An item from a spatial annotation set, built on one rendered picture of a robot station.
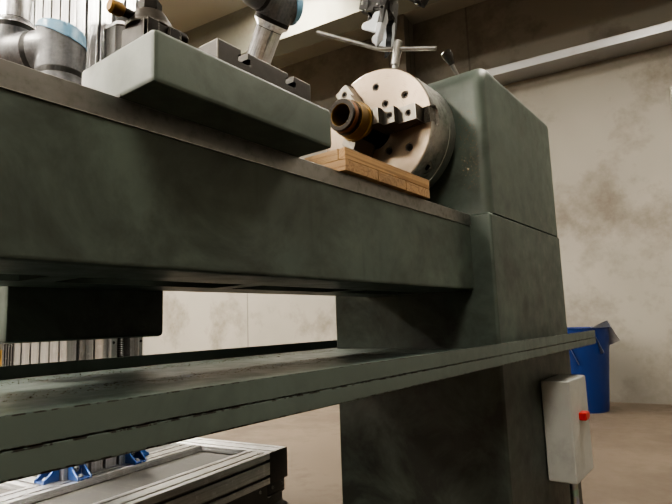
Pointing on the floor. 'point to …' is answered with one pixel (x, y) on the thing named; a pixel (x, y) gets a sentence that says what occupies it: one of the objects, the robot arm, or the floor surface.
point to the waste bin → (594, 365)
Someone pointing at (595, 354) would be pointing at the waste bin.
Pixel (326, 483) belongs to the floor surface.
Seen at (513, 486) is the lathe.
